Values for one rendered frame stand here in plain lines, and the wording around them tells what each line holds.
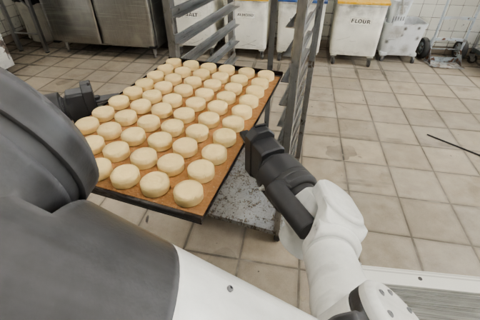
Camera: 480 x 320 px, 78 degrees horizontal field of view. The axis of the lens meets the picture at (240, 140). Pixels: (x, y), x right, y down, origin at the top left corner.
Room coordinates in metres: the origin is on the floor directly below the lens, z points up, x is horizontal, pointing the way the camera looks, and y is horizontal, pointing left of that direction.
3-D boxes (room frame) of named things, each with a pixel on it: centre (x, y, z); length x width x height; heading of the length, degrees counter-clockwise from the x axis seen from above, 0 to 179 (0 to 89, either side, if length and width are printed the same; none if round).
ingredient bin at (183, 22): (4.06, 0.53, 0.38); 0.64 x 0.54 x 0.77; 172
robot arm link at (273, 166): (0.44, -0.06, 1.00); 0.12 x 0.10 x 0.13; 26
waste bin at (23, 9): (4.54, 2.88, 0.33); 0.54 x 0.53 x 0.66; 80
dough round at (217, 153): (0.46, 0.05, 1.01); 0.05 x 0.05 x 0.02
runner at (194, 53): (1.37, 0.12, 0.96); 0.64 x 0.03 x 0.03; 161
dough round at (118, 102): (0.67, 0.31, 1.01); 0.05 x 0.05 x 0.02
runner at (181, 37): (1.37, 0.12, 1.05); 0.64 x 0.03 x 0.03; 161
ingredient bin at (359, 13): (3.70, -1.38, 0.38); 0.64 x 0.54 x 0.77; 167
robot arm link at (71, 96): (0.66, 0.43, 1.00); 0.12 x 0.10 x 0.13; 116
